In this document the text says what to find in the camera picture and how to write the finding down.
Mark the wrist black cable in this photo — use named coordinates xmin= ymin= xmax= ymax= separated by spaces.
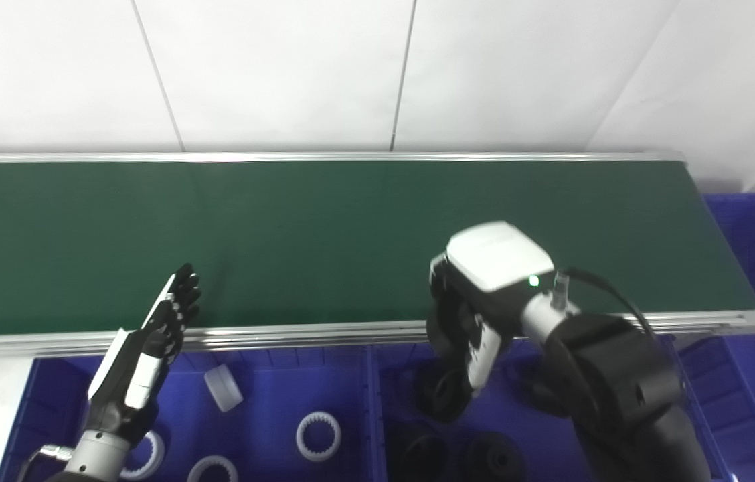
xmin=15 ymin=445 xmax=75 ymax=482
xmin=554 ymin=267 xmax=657 ymax=339

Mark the blue bin with black parts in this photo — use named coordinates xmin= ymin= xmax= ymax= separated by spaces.
xmin=367 ymin=338 xmax=734 ymax=482

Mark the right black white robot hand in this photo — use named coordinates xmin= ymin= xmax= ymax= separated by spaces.
xmin=426 ymin=221 xmax=579 ymax=396

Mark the empty blue plastic bin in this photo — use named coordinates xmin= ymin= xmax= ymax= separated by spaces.
xmin=675 ymin=331 xmax=755 ymax=482

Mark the aluminium conveyor side rail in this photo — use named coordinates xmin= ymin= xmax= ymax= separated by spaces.
xmin=0 ymin=151 xmax=686 ymax=165
xmin=0 ymin=309 xmax=755 ymax=362

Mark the green conveyor belt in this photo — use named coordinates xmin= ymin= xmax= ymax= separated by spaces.
xmin=0 ymin=161 xmax=755 ymax=337

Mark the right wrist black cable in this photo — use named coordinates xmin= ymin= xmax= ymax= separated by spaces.
xmin=554 ymin=267 xmax=657 ymax=339

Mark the white gear ring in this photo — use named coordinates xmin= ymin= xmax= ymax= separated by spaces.
xmin=295 ymin=411 xmax=343 ymax=463
xmin=120 ymin=430 xmax=166 ymax=481
xmin=186 ymin=455 xmax=240 ymax=482

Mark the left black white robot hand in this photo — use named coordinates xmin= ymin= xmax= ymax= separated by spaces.
xmin=86 ymin=263 xmax=203 ymax=444

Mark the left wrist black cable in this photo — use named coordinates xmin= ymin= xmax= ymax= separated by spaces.
xmin=15 ymin=445 xmax=75 ymax=482

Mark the white cylinder part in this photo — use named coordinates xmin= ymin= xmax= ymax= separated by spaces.
xmin=204 ymin=363 xmax=245 ymax=413

